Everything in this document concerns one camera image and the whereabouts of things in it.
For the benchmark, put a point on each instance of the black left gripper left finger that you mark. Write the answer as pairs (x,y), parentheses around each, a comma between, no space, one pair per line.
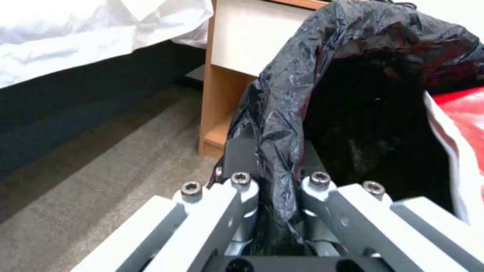
(204,215)

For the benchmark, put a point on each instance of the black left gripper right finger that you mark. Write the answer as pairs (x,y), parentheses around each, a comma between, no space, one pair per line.
(363,221)

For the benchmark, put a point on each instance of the red trash bin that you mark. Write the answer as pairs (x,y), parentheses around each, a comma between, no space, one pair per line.
(465,119)

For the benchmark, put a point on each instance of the black plastic garbage bag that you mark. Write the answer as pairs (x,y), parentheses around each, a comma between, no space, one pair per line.
(340,70)

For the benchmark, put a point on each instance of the dark bed base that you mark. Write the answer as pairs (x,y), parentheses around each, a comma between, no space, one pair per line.
(75,107)

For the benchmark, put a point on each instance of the wooden nightstand with white drawer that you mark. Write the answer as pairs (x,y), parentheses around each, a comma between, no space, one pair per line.
(242,42)

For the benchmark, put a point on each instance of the white bed sheet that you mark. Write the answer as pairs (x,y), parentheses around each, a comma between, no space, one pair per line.
(87,34)

